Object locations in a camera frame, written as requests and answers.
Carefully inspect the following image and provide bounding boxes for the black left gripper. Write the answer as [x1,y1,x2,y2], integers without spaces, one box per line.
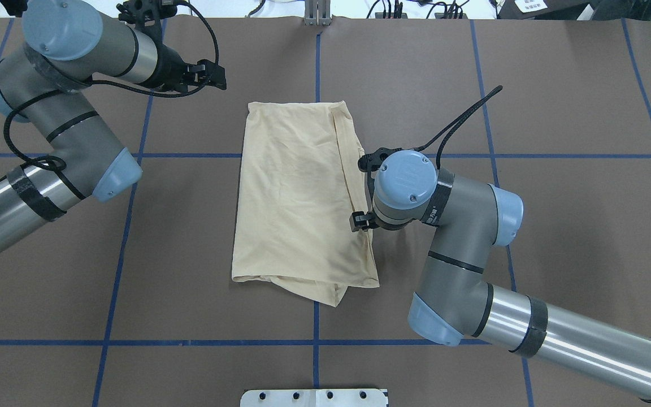
[116,1,227,94]

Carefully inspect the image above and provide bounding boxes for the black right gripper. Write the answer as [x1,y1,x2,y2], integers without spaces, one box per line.
[350,147,401,232]

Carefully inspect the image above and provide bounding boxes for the beige long-sleeve printed shirt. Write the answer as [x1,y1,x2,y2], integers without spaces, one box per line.
[232,101,380,307]

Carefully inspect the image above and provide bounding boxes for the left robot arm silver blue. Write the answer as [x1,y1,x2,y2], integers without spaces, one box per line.
[0,1,227,253]

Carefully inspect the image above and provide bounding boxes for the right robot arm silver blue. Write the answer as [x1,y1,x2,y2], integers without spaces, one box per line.
[353,149,651,406]

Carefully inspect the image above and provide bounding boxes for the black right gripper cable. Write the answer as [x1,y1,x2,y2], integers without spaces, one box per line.
[416,85,504,169]

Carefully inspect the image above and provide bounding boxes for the aluminium frame post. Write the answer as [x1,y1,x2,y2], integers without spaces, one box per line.
[304,0,332,27]

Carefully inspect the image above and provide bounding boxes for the white central pedestal column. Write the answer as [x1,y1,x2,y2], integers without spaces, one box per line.
[240,388,389,406]

